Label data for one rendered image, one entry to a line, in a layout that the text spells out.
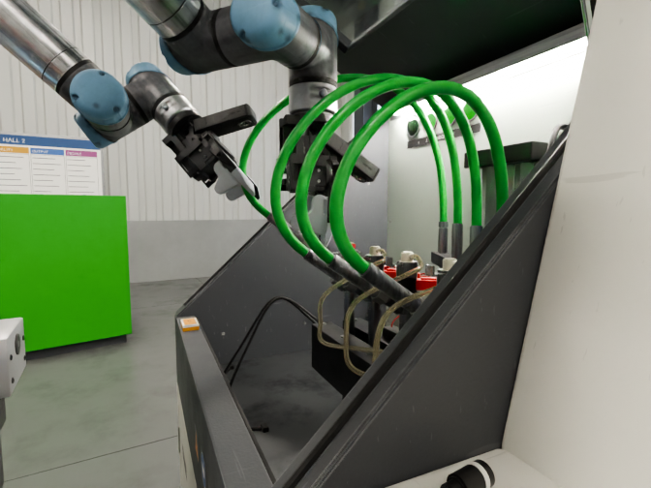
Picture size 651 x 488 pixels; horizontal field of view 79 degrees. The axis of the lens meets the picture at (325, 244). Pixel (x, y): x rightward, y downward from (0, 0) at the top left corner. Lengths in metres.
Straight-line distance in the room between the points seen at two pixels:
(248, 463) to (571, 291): 0.32
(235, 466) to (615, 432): 0.30
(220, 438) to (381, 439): 0.19
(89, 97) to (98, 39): 6.76
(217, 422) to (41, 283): 3.37
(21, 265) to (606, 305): 3.69
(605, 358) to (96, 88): 0.70
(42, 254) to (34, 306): 0.41
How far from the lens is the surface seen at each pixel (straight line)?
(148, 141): 7.11
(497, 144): 0.51
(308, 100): 0.62
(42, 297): 3.82
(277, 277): 0.95
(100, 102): 0.72
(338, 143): 0.63
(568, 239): 0.38
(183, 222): 7.08
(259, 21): 0.54
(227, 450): 0.44
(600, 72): 0.42
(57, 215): 3.76
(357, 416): 0.32
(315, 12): 0.66
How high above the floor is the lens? 1.18
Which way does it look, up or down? 5 degrees down
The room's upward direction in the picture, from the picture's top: straight up
